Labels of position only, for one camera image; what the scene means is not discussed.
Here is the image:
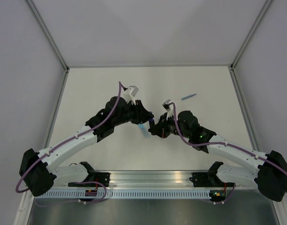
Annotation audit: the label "black mounting plate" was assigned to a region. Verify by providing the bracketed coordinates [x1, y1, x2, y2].
[189, 172, 234, 188]
[94, 172, 111, 188]

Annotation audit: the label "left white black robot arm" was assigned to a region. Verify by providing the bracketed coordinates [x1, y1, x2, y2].
[19, 97, 154, 197]

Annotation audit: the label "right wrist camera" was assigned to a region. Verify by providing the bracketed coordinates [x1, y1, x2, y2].
[162, 99, 174, 120]

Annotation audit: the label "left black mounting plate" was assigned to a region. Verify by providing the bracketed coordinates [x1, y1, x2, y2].
[94, 172, 111, 188]

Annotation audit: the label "blue marker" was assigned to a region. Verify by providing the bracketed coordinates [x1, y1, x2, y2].
[141, 127, 151, 140]

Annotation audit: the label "aluminium frame post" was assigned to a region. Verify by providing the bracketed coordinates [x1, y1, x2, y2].
[24, 0, 69, 72]
[229, 0, 274, 71]

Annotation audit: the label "white slotted cable duct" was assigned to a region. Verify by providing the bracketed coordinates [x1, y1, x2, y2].
[39, 188, 211, 199]

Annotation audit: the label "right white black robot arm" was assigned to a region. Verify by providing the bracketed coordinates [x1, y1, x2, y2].
[149, 111, 287, 202]

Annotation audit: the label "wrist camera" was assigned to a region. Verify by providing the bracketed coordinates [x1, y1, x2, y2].
[162, 99, 174, 120]
[123, 85, 139, 105]

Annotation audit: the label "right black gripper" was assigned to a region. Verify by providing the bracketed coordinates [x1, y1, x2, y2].
[149, 112, 190, 139]

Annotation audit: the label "left aluminium frame post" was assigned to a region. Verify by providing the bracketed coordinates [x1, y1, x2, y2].
[24, 0, 69, 72]

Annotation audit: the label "right aluminium frame post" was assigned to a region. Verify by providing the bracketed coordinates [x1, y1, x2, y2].
[229, 0, 274, 71]

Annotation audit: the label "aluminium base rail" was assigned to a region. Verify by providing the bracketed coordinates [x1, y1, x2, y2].
[68, 170, 235, 188]

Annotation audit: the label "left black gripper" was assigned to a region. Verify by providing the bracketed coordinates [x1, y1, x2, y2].
[113, 100, 154, 127]

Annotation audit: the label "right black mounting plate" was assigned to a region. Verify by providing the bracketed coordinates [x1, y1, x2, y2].
[189, 172, 234, 188]

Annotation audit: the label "slim blue pen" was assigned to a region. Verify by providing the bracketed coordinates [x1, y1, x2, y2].
[181, 94, 196, 101]

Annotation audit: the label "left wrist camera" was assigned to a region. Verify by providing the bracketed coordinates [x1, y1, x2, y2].
[123, 85, 139, 105]

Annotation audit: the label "black purple highlighter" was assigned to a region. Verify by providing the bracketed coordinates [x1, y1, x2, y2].
[149, 119, 155, 126]

